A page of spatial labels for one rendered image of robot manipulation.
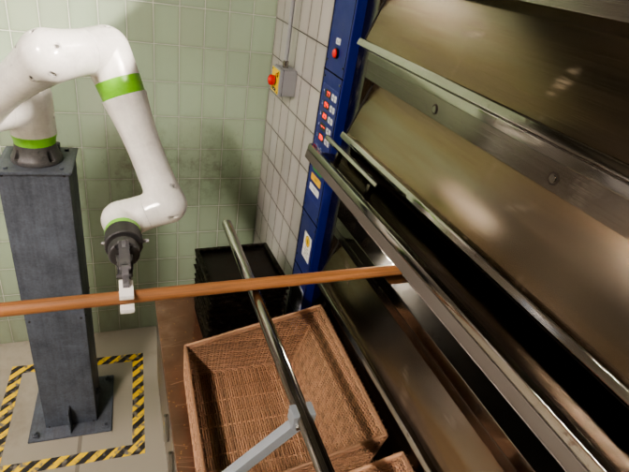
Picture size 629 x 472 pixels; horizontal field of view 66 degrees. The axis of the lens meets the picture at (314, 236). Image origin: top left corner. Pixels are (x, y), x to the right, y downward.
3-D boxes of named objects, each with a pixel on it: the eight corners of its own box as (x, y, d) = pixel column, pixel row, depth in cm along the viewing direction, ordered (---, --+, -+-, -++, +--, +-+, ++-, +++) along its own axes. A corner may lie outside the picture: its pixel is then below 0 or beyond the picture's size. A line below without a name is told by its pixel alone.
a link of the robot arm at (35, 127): (-7, 141, 149) (-19, 80, 140) (39, 131, 162) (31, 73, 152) (21, 154, 145) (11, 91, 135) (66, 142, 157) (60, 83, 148)
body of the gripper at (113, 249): (138, 232, 123) (140, 252, 116) (139, 259, 127) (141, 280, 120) (107, 233, 120) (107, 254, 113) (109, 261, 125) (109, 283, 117)
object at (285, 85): (286, 90, 198) (289, 65, 193) (294, 97, 190) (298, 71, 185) (270, 89, 195) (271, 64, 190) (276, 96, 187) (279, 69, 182)
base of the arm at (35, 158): (21, 137, 170) (19, 121, 167) (68, 139, 175) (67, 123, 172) (7, 168, 149) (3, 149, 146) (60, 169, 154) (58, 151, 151)
